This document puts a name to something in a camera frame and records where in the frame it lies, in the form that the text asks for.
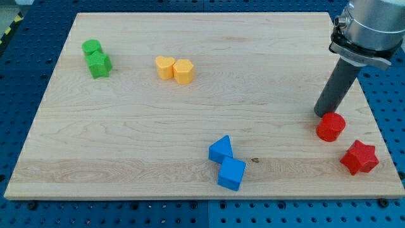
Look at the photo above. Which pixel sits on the yellow hexagon block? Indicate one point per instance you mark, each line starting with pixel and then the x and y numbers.
pixel 183 71

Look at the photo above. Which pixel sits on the green circle block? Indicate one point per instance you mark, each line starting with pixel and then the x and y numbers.
pixel 90 46

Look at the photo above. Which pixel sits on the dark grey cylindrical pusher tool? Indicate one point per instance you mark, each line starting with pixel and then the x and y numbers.
pixel 337 86

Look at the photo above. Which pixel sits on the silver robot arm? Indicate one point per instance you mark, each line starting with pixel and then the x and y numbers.
pixel 369 32

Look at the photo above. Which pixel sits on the blue cube block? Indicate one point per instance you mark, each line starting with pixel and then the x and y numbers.
pixel 231 173

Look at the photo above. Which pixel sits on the red circle block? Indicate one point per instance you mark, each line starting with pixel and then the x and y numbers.
pixel 330 127

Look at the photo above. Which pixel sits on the blue triangle block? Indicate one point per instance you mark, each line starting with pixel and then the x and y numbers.
pixel 220 149

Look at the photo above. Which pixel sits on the red star block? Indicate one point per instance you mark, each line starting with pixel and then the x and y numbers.
pixel 360 158

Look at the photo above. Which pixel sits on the green star block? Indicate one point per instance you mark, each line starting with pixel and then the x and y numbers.
pixel 99 64

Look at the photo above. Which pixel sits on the light wooden board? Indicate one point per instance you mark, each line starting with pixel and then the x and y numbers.
pixel 134 136

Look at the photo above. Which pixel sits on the yellow heart block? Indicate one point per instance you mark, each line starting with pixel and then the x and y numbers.
pixel 164 66

